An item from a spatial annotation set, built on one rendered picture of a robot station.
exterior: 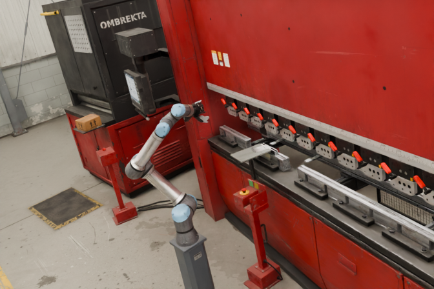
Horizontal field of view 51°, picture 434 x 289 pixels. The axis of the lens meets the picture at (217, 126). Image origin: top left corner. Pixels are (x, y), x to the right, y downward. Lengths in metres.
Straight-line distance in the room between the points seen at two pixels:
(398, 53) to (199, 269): 1.80
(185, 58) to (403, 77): 2.27
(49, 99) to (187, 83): 6.10
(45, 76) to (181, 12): 6.14
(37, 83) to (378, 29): 8.23
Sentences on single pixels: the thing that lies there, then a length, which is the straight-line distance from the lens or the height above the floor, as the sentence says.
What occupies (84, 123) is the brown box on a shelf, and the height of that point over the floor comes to 1.08.
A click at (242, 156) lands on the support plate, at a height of 1.00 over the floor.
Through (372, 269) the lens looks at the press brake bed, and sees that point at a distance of 2.74.
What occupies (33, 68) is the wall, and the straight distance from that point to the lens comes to 9.71.
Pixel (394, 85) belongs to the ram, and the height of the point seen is 1.72.
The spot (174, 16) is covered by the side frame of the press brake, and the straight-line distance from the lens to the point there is 3.94.
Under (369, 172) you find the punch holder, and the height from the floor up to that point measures 1.20.
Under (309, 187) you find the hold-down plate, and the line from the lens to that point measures 3.06.
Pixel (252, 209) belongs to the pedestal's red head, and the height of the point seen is 0.72.
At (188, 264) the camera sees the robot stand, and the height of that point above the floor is 0.66.
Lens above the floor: 2.40
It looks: 20 degrees down
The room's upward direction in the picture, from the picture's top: 12 degrees counter-clockwise
